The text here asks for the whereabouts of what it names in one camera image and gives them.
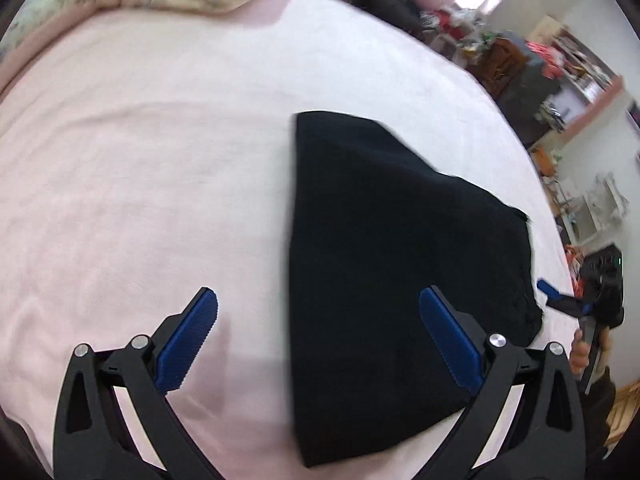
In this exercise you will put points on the person's right forearm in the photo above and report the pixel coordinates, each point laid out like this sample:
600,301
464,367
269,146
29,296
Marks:
602,410

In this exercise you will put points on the person's right hand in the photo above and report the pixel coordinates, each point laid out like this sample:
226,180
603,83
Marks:
580,355

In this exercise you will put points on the pink wall shelf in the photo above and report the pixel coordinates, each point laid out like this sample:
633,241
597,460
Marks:
590,90

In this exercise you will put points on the black pants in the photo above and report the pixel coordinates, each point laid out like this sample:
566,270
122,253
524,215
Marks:
380,260

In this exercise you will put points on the wooden chair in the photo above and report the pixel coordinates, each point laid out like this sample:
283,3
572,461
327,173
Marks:
625,410

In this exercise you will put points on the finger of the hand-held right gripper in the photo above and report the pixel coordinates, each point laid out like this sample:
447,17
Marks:
555,294

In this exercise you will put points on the pink bed sheet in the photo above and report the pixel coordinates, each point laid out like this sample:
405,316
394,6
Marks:
150,160

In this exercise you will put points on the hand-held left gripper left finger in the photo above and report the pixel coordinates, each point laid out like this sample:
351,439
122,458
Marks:
187,340

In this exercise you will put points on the dark grey covered desk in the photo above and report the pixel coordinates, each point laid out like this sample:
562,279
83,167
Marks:
530,95

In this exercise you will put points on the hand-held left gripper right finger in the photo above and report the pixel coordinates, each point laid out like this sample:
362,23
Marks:
450,340

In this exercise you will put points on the brown bag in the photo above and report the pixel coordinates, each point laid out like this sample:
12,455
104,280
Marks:
502,62

